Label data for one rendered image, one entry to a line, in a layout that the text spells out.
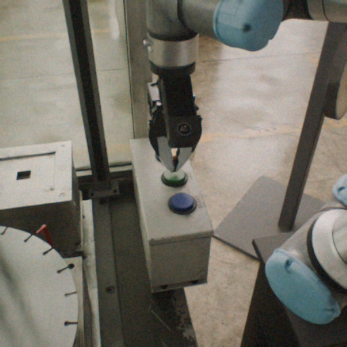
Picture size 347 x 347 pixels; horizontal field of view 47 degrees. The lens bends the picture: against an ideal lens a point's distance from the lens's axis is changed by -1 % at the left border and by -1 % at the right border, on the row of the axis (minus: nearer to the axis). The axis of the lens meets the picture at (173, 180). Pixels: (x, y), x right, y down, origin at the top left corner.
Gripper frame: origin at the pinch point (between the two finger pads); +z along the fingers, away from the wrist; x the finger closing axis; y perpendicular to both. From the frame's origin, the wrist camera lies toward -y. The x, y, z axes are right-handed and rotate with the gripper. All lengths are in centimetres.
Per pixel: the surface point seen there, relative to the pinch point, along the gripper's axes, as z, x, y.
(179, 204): 1.8, 0.7, -7.3
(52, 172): 2.9, 22.4, 6.7
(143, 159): 2.8, 4.9, 7.3
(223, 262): 93, -30, 44
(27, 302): -2.5, 23.5, -24.8
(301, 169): 55, -62, 55
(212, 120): 93, -54, 151
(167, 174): 1.8, 1.2, 0.8
